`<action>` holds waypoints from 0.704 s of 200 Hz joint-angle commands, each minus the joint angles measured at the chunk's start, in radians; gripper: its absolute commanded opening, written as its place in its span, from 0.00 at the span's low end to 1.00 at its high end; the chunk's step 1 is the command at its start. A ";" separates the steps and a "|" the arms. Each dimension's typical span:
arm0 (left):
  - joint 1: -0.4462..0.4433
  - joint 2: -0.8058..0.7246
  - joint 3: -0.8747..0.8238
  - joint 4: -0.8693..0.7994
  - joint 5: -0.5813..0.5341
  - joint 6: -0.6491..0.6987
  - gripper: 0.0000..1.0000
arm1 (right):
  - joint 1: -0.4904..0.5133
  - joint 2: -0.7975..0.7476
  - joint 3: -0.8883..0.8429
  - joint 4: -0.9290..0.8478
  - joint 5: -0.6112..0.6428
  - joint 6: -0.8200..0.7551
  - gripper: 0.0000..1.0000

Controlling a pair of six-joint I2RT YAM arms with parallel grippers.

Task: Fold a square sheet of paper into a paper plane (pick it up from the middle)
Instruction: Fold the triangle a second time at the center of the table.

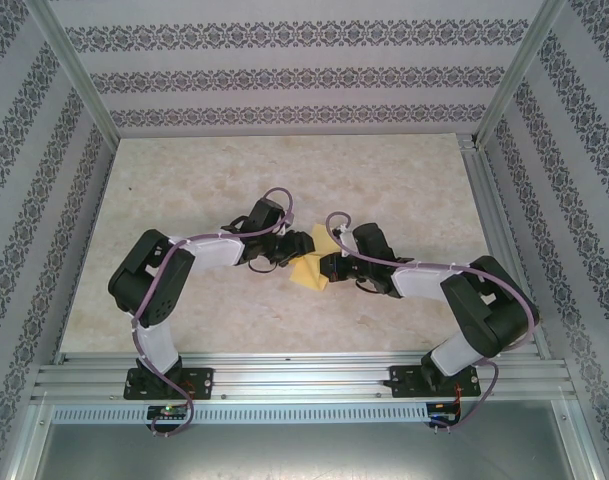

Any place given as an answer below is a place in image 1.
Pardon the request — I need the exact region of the yellow square paper sheet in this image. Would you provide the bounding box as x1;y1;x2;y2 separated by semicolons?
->
289;223;344;294

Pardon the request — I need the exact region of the grey metal sheet panel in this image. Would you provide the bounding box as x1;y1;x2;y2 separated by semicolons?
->
33;422;585;480

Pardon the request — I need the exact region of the small circuit board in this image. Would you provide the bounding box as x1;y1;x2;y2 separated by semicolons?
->
146;404;190;421
427;402;461;426

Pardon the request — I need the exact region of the aluminium mounting rail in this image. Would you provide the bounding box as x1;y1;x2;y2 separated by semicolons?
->
31;351;579;405

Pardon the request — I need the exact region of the aluminium side rail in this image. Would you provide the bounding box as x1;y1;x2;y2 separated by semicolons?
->
456;133;554;360

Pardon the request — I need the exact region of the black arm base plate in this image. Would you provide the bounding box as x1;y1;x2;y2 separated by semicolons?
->
123;367;216;401
389;364;483;400

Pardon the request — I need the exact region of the slotted grey cable duct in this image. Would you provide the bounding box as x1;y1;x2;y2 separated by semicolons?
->
51;402;463;425

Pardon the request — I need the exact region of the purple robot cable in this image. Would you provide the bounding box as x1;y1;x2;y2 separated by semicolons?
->
326;212;540;432
132;187;295;435

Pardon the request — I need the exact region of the aluminium frame post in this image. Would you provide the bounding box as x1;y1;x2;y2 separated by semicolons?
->
475;0;569;150
26;0;121;147

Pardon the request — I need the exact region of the aluminium lower frame bar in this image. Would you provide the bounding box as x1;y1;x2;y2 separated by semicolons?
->
1;402;55;480
553;402;603;480

